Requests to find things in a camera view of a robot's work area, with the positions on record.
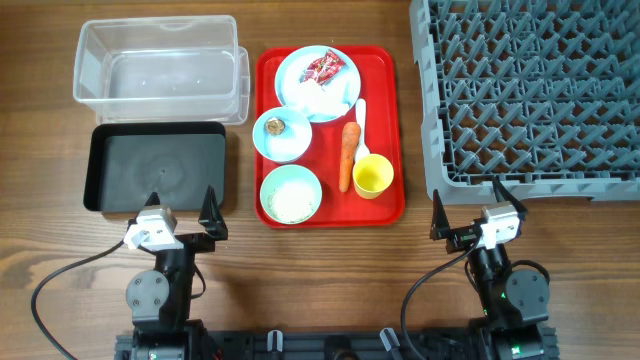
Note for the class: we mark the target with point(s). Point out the yellow plastic cup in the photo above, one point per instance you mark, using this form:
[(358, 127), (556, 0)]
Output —
[(372, 175)]

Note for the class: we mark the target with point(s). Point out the white plastic spoon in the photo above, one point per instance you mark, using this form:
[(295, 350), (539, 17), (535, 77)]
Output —
[(361, 110)]

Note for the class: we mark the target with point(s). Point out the large light blue plate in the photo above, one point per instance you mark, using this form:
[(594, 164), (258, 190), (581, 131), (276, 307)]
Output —
[(289, 72)]

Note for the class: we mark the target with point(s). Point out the white rice pile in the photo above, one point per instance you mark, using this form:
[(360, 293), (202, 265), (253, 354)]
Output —
[(292, 202)]

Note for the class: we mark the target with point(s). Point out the clear plastic bin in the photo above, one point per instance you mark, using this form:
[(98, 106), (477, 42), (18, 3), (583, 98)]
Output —
[(163, 69)]

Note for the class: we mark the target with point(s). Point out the orange carrot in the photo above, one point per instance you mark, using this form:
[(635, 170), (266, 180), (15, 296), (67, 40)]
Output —
[(349, 142)]

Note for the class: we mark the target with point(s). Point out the grey dishwasher rack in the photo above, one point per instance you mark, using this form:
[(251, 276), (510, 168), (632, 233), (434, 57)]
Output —
[(540, 95)]

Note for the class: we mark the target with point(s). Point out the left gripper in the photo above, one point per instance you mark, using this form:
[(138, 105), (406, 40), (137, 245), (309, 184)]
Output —
[(211, 221)]

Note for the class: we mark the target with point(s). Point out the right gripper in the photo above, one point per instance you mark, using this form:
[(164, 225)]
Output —
[(460, 237)]

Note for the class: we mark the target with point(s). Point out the black plastic tray bin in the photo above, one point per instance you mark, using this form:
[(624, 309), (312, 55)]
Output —
[(176, 160)]

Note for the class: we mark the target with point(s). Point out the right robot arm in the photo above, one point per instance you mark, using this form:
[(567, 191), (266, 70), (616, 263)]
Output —
[(514, 294)]

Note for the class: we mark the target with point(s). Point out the red snack wrapper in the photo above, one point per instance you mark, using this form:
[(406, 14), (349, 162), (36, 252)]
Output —
[(323, 69)]

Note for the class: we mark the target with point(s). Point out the white tissue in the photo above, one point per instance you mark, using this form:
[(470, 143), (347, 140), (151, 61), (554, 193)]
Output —
[(325, 100)]

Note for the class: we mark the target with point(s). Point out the red serving tray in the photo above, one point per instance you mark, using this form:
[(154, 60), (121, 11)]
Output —
[(382, 136)]

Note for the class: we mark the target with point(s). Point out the green bowl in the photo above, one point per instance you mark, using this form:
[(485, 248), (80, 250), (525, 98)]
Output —
[(287, 173)]

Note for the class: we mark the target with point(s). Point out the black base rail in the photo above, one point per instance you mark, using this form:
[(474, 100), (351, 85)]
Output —
[(433, 343)]

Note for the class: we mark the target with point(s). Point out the small light blue bowl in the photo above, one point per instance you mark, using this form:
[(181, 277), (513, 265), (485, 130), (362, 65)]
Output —
[(291, 143)]

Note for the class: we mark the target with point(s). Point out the brown walnut shell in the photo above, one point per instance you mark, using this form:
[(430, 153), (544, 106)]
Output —
[(275, 126)]

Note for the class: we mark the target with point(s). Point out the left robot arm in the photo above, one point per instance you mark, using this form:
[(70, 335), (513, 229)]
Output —
[(160, 298)]

